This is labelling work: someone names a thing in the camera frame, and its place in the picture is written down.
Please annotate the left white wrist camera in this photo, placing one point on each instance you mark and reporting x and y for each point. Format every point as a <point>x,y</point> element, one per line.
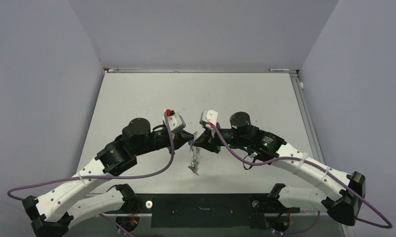
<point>174,121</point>

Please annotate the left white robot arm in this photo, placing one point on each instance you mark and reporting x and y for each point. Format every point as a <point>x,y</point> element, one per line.
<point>55,212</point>

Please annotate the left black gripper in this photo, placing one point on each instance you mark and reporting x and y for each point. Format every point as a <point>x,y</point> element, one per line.
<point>179,137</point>

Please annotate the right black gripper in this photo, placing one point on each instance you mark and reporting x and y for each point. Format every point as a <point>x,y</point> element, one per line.
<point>206,139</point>

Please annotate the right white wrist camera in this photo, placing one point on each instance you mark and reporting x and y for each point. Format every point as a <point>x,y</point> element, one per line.
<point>208,118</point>

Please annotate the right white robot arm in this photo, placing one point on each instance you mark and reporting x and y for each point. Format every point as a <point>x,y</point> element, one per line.
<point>336,192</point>

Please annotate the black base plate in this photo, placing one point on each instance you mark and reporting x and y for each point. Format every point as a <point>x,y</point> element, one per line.
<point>208,210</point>

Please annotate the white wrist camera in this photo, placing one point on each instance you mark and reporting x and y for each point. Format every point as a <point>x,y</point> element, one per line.
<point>174,121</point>
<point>208,118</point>

